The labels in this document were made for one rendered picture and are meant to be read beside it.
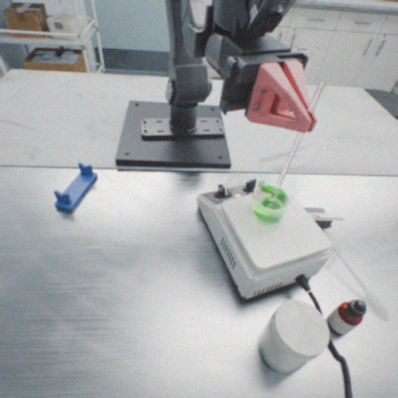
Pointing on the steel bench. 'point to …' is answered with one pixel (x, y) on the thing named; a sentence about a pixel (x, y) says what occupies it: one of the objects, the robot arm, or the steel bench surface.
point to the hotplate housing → (216, 220)
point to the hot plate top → (275, 234)
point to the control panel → (225, 198)
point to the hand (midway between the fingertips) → (306, 122)
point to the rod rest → (75, 189)
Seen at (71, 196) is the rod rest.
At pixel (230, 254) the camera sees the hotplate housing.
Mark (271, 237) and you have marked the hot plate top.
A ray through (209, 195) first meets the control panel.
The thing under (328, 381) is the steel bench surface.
